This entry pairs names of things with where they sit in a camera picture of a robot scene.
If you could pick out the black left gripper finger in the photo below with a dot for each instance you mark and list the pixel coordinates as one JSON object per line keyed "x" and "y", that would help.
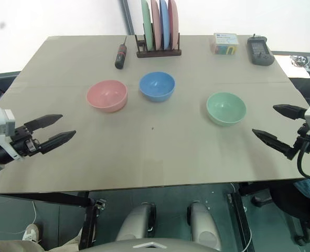
{"x": 57, "y": 140}
{"x": 43, "y": 121}

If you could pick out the light pink plastic plate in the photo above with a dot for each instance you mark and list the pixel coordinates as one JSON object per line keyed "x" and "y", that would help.
{"x": 156, "y": 23}

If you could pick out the clear box with coloured items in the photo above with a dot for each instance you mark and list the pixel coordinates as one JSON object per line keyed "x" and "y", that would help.
{"x": 224, "y": 43}

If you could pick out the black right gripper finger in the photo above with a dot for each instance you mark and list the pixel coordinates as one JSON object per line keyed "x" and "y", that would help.
{"x": 292, "y": 111}
{"x": 274, "y": 143}

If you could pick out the silver robot thigh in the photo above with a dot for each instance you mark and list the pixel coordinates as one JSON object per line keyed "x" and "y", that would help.
{"x": 204, "y": 225}
{"x": 135, "y": 223}

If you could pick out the black table leg frame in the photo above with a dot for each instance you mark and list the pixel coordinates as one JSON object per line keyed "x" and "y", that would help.
{"x": 240, "y": 218}
{"x": 90, "y": 225}

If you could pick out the green plastic plate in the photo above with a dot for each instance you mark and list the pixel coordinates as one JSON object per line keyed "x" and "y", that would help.
{"x": 147, "y": 23}

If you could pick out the blue plastic plate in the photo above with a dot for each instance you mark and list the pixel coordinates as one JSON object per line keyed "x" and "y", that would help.
{"x": 164, "y": 23}

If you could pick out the grey metal post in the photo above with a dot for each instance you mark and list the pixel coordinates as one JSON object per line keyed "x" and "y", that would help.
{"x": 127, "y": 15}

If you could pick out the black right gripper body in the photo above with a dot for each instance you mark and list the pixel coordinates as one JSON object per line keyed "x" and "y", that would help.
{"x": 303, "y": 134}

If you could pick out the pink plastic bowl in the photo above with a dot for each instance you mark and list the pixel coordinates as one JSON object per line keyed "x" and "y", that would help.
{"x": 106, "y": 92}

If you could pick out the black office chair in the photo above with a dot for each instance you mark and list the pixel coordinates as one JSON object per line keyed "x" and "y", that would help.
{"x": 288, "y": 207}

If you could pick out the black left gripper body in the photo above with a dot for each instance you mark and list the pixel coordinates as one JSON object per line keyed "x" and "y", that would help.
{"x": 23, "y": 143}

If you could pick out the beige trousers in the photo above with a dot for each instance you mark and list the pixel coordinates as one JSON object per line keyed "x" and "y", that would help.
{"x": 18, "y": 246}

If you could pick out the white shoe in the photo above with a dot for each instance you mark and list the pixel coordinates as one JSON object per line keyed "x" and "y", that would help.
{"x": 31, "y": 232}

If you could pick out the dark wooden plate rack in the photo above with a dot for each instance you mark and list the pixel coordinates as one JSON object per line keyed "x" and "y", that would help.
{"x": 157, "y": 53}

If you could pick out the green plastic bowl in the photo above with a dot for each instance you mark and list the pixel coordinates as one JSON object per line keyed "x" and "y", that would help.
{"x": 226, "y": 106}

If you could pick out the blue plastic bowl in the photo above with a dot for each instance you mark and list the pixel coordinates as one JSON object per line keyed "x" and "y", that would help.
{"x": 157, "y": 83}

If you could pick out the black remote controller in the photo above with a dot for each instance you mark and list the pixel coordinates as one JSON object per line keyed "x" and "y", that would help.
{"x": 259, "y": 52}

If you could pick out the black and red screwdriver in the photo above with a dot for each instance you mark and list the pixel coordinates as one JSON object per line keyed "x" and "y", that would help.
{"x": 121, "y": 55}

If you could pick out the dark pink plastic plate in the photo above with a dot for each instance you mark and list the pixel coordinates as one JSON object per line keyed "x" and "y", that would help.
{"x": 173, "y": 23}

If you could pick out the silver right robot thigh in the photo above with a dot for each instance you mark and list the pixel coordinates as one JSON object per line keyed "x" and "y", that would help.
{"x": 204, "y": 225}

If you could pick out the silver left robot thigh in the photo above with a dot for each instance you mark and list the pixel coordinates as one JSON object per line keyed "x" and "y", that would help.
{"x": 135, "y": 223}

